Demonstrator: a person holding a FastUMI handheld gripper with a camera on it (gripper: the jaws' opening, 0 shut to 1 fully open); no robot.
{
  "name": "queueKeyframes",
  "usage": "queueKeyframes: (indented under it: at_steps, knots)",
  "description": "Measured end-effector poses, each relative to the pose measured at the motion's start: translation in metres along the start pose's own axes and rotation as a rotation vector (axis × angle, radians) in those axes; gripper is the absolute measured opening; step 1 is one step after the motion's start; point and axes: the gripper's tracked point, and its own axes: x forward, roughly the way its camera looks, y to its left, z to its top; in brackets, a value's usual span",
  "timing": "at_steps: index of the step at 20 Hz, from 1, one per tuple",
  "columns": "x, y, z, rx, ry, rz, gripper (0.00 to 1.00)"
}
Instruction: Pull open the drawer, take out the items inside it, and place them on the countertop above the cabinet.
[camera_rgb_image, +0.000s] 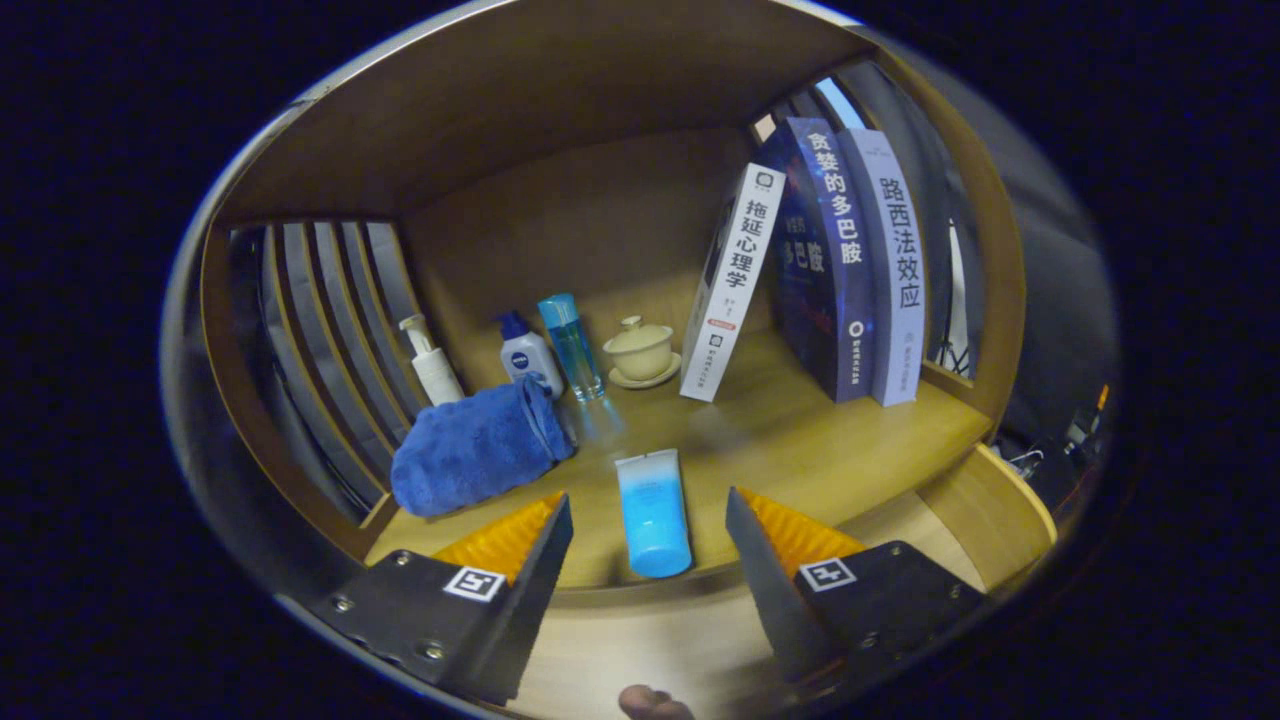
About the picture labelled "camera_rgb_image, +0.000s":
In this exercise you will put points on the white pump bottle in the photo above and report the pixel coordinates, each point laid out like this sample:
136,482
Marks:
437,375

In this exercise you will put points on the clear blue bottle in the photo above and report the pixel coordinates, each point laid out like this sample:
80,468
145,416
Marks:
575,350

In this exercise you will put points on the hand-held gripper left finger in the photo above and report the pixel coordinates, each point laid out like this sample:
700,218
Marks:
525,610

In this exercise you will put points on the wooden countertop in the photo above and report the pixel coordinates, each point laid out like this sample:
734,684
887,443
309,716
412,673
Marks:
800,450

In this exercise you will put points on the beige lidded teacup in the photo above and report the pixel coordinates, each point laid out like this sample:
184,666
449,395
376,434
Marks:
640,350

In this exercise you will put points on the black and orange device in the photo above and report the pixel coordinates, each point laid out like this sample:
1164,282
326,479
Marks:
1085,430

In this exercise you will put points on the blue rolled towel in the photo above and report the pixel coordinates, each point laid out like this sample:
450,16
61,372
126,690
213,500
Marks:
470,450

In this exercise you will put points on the wooden cabinet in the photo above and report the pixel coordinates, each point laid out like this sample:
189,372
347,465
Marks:
560,90

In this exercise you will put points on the white bottle with blue cap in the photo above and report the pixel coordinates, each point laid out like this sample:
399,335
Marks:
528,358

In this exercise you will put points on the dark blue book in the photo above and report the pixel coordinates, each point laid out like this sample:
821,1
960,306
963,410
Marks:
835,270

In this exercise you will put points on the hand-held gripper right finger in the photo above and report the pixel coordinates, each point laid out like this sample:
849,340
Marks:
770,590

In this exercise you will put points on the white book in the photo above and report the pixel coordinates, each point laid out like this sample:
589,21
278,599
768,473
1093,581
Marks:
730,290

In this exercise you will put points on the pale lavender book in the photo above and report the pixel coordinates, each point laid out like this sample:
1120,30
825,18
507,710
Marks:
900,270

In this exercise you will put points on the blue squeeze tube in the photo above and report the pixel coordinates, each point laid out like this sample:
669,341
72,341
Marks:
655,515

